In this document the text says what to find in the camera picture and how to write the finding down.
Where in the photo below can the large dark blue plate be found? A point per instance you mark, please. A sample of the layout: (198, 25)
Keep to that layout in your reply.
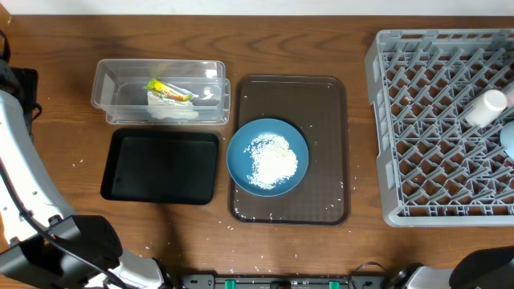
(239, 163)

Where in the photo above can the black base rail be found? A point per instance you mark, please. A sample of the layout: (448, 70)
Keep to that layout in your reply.
(205, 281)

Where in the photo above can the dark brown serving tray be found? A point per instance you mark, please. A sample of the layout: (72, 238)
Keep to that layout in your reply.
(316, 107)

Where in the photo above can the black plastic tray bin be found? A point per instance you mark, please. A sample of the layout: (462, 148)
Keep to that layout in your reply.
(158, 166)

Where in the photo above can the grey dishwasher rack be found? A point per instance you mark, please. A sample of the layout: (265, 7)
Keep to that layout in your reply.
(434, 168)

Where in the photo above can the pile of white rice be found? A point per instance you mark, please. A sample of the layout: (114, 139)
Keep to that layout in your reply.
(272, 161)

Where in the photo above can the white tissue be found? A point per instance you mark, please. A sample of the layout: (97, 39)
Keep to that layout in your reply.
(160, 108)

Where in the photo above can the light blue bowl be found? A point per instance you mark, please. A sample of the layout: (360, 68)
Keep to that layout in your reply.
(507, 138)

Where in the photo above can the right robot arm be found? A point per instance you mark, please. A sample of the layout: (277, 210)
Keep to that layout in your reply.
(482, 269)

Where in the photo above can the clear plastic bin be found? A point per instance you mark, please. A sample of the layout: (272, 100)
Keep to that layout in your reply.
(118, 89)

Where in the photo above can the white cup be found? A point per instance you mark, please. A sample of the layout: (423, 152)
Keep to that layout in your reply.
(486, 108)

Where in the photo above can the green yellow snack wrapper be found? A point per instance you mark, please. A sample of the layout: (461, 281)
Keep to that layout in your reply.
(166, 92)

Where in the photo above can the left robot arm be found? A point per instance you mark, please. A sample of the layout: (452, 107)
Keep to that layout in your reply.
(50, 245)

